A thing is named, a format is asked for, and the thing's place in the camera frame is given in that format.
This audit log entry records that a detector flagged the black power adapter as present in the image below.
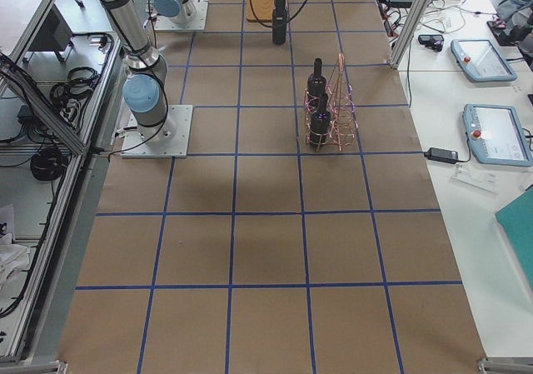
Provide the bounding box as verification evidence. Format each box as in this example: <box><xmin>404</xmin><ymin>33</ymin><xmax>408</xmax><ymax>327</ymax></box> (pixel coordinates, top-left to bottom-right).
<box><xmin>423</xmin><ymin>147</ymin><xmax>459</xmax><ymax>164</ymax></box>

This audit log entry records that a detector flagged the teach pendant tablet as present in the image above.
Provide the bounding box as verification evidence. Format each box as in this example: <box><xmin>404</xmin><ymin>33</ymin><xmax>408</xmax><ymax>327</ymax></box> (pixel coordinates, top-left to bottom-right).
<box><xmin>451</xmin><ymin>39</ymin><xmax>517</xmax><ymax>82</ymax></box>
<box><xmin>462</xmin><ymin>104</ymin><xmax>532</xmax><ymax>167</ymax></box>

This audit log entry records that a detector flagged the aluminium frame post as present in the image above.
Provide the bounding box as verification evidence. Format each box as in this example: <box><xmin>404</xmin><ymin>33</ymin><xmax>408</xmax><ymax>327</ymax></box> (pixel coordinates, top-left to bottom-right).
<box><xmin>389</xmin><ymin>0</ymin><xmax>430</xmax><ymax>69</ymax></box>

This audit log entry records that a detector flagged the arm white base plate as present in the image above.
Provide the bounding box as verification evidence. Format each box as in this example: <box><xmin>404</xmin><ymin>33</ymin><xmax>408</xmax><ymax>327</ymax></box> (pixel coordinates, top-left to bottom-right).
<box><xmin>120</xmin><ymin>105</ymin><xmax>194</xmax><ymax>158</ymax></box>
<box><xmin>155</xmin><ymin>0</ymin><xmax>209</xmax><ymax>32</ymax></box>

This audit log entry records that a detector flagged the dark wine bottle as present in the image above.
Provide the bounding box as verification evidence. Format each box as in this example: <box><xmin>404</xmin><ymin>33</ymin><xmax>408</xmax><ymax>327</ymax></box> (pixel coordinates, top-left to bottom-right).
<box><xmin>308</xmin><ymin>92</ymin><xmax>331</xmax><ymax>151</ymax></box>
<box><xmin>271</xmin><ymin>7</ymin><xmax>288</xmax><ymax>45</ymax></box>

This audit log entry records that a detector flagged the near teach pendant tablet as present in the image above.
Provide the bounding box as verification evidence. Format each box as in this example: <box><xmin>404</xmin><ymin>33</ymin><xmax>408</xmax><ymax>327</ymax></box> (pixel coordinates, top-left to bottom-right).
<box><xmin>462</xmin><ymin>104</ymin><xmax>532</xmax><ymax>167</ymax></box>

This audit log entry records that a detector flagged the wooden serving tray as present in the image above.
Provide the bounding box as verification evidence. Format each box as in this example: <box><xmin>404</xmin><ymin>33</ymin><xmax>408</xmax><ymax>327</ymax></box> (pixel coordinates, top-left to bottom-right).
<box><xmin>246</xmin><ymin>0</ymin><xmax>274</xmax><ymax>24</ymax></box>

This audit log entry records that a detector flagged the far teach pendant tablet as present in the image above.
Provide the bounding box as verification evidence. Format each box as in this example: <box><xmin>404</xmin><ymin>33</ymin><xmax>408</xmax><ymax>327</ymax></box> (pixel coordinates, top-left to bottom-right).
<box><xmin>451</xmin><ymin>39</ymin><xmax>517</xmax><ymax>82</ymax></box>

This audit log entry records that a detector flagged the copper wire bottle basket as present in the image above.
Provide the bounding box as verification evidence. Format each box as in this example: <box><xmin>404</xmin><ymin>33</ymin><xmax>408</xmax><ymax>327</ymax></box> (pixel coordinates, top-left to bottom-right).
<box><xmin>304</xmin><ymin>53</ymin><xmax>358</xmax><ymax>152</ymax></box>

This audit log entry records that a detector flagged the dark wine bottle in basket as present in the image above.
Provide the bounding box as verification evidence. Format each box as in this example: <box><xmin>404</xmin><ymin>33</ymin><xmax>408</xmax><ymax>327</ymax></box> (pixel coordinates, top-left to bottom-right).
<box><xmin>308</xmin><ymin>92</ymin><xmax>331</xmax><ymax>151</ymax></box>

